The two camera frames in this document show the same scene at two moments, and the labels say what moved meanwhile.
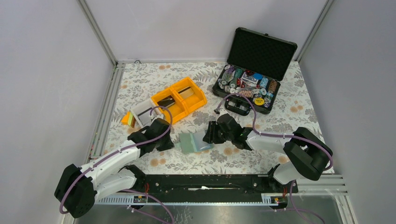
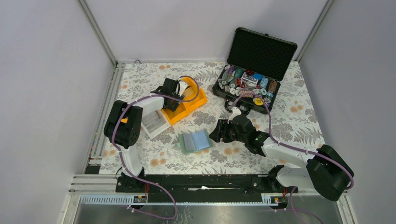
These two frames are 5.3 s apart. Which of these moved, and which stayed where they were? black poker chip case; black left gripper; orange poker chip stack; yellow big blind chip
Moved: black left gripper
Stayed: black poker chip case; yellow big blind chip; orange poker chip stack
